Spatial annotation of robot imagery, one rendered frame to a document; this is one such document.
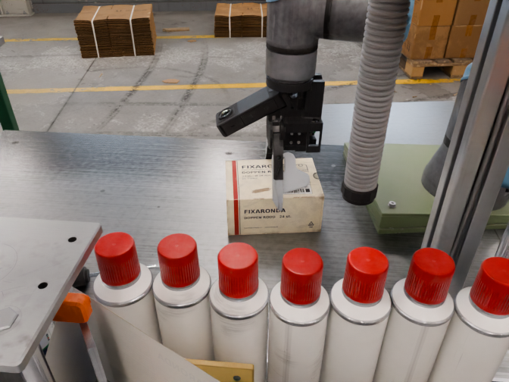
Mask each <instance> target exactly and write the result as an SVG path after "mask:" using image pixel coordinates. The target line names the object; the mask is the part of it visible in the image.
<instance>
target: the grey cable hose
mask: <svg viewBox="0 0 509 382"><path fill-rule="evenodd" d="M368 4H369V6H368V7H367V10H368V12H367V19H366V21H365V24H366V25H365V28H364V29H365V32H364V38H363V44H362V50H361V61H360V67H359V73H358V83H357V89H356V95H355V101H354V110H353V116H352V125H351V134H350V139H349V146H348V157H347V162H346V168H345V178H343V181H342V187H341V192H342V197H343V199H344V200H345V201H346V202H348V203H350V204H352V205H369V204H370V203H372V202H373V201H374V199H375V198H376V194H377V190H378V186H379V184H378V183H377V181H378V177H379V169H380V165H381V160H382V156H383V147H384V145H385V143H384V142H385V140H386V132H387V127H388V122H389V116H390V111H391V107H392V97H393V95H394V91H395V84H396V82H395V81H396V80H397V76H396V75H397V74H398V68H399V63H400V57H401V51H402V45H403V43H404V41H403V39H404V33H405V31H406V28H405V27H406V26H407V21H406V20H407V19H408V13H409V10H410V9H409V7H410V6H411V2H410V0H368Z"/></svg>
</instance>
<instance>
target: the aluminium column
mask: <svg viewBox="0 0 509 382"><path fill-rule="evenodd" d="M508 81H509V0H490V2H489V6H488V10H487V12H486V18H485V20H484V24H483V26H482V31H481V34H480V38H479V42H478V45H477V48H476V53H475V56H474V59H473V63H472V67H471V69H470V75H469V77H468V81H467V85H466V88H465V91H464V96H463V99H462V102H461V106H460V110H459V113H458V116H457V120H456V124H455V126H454V132H453V134H452V138H451V142H450V145H449V148H448V153H447V156H446V159H445V163H444V167H443V170H442V175H441V177H440V181H439V185H438V189H437V191H436V196H435V199H434V202H433V205H432V210H431V213H430V216H429V220H428V224H427V227H426V232H425V234H424V238H423V242H422V246H421V249H422V248H434V249H439V250H442V251H443V252H445V253H447V254H448V255H450V252H451V248H452V246H453V243H454V239H455V237H456V235H457V232H458V229H459V226H460V225H461V221H462V219H463V216H464V212H465V211H466V208H467V204H468V202H469V200H470V196H471V193H472V191H473V188H474V185H475V182H476V178H477V176H478V173H479V170H480V168H481V165H482V161H483V159H484V156H485V153H486V150H487V147H488V144H489V140H490V138H491V135H492V131H493V128H494V125H495V122H496V118H497V116H498V112H499V108H500V106H501V102H502V99H503V97H504V92H505V90H506V87H507V83H508ZM508 166H509V99H508V102H507V106H506V109H505V112H504V116H503V118H502V121H501V126H500V128H499V131H498V135H497V137H496V140H495V144H494V146H493V149H492V153H491V155H490V158H489V162H488V164H487V166H486V170H485V173H484V175H483V177H482V181H481V184H480V185H479V189H478V192H477V194H476V198H475V200H474V203H473V206H472V208H471V211H470V214H469V217H468V219H467V222H466V224H465V227H464V230H463V233H462V234H461V238H460V240H459V242H458V245H457V248H456V250H455V252H454V256H453V258H452V259H453V260H454V263H455V266H456V268H455V272H454V275H453V277H452V280H451V284H450V287H449V289H448V293H449V294H450V295H451V297H452V299H453V301H454V298H455V296H456V294H457V293H458V291H460V290H462V289H463V287H464V284H465V281H466V279H467V275H468V273H469V271H470V267H471V265H472V263H473V260H474V257H475V254H476V251H477V249H478V247H479V243H480V241H481V239H482V235H483V233H484V230H485V228H486V225H487V223H488V220H489V217H490V214H491V212H492V209H493V206H494V204H495V200H496V199H497V196H498V193H499V190H500V188H501V185H502V183H503V180H504V177H505V174H506V172H507V169H508Z"/></svg>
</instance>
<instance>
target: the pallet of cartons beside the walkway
mask: <svg viewBox="0 0 509 382"><path fill-rule="evenodd" d="M489 2H490V0H414V11H413V15H412V20H411V26H410V29H409V33H408V37H407V38H406V40H405V41H404V43H403V45H402V51H401V53H402V54H403V55H404V56H405V57H406V58H407V61H406V60H404V59H403V57H400V63H399V68H400V69H402V70H403V71H404V73H405V74H406V75H407V76H408V77H409V78H410V79H411V80H415V79H423V71H424V68H425V67H437V68H439V69H440V70H441V71H442V72H444V73H445V74H446V75H448V76H449V77H450V78H462V77H463V75H464V71H465V70H466V67H467V65H469V64H470V63H473V59H474V56H475V53H476V48H477V45H478V42H479V38H480V34H481V31H482V26H483V24H484V20H485V18H486V12H487V10H488V6H489Z"/></svg>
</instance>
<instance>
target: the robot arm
mask: <svg viewBox="0 0 509 382"><path fill-rule="evenodd" d="M266 2H267V37H266V62H265V73H266V75H267V78H266V84H267V86H265V87H264V88H263V89H260V90H258V91H257V92H255V93H253V94H251V95H249V96H247V97H245V98H244V99H242V100H240V101H238V102H237V103H235V104H233V105H231V106H229V107H228V108H225V109H223V110H222V111H220V112H218V113H217V114H216V125H217V129H218V130H219V131H220V132H221V134H222V135H223V136H224V137H227V136H229V135H231V134H233V133H235V132H236V131H238V130H241V129H242V128H244V127H247V126H248V125H249V124H252V123H254V122H255V121H258V120H260V119H261V118H263V117H265V116H267V122H266V128H267V135H266V137H267V138H266V159H272V161H271V164H272V190H273V196H272V197H273V202H274V204H275V206H276V207H277V209H278V211H282V210H283V194H284V193H288V192H291V191H294V190H297V189H301V188H304V187H306V186H307V185H308V184H309V183H310V177H309V175H308V174H307V173H305V172H303V171H300V170H299V169H297V167H296V163H295V156H294V155H293V154H292V153H290V152H286V153H284V154H283V150H295V152H320V146H321V139H322V132H323V121H322V119H321V115H322V108H323V94H324V87H325V81H324V80H323V78H322V75H321V74H316V73H315V71H316V63H317V48H318V41H319V39H329V40H339V41H348V42H363V38H364V32H365V29H364V28H365V25H366V24H365V21H366V19H367V12H368V10H367V7H368V6H369V4H368V0H266ZM410 2H411V6H410V7H409V9H410V10H409V13H408V19H407V20H406V21H407V26H406V27H405V28H406V31H405V33H404V39H403V41H405V40H406V38H407V37H408V33H409V29H410V26H411V20H412V15H413V11H414V0H410ZM471 67H472V63H470V64H469V65H467V67H466V70H465V71H464V75H463V77H462V78H461V81H460V82H461V84H460V87H459V90H458V93H457V98H456V100H455V103H454V107H453V110H452V113H451V117H450V120H449V122H448V127H447V130H446V132H445V137H444V139H443V142H442V144H441V145H440V147H439V148H438V150H437V151H436V153H435V154H434V156H433V157H432V158H431V159H430V161H429V163H428V164H427V165H426V167H425V168H424V171H423V175H422V178H421V182H422V184H423V187H424V188H425V189H426V190H427V191H428V192H429V193H430V194H431V195H433V196H436V191H437V189H438V185H439V181H440V177H441V175H442V170H443V167H444V163H445V159H446V156H447V153H448V148H449V145H450V142H451V138H452V134H453V132H454V126H455V124H456V120H457V116H458V113H459V110H460V106H461V102H462V99H463V96H464V91H465V88H466V85H467V81H468V77H469V75H470V69H471ZM317 131H320V135H319V142H318V146H309V145H313V144H316V141H317V139H316V137H315V135H314V134H315V133H316V132H317ZM283 158H284V171H283ZM508 199H509V166H508V169H507V172H506V174H505V177H504V180H503V183H502V185H501V188H500V190H499V193H498V196H497V199H496V200H495V204H494V206H493V209H492V210H493V211H494V210H498V209H500V208H503V207H505V206H506V204H507V201H508Z"/></svg>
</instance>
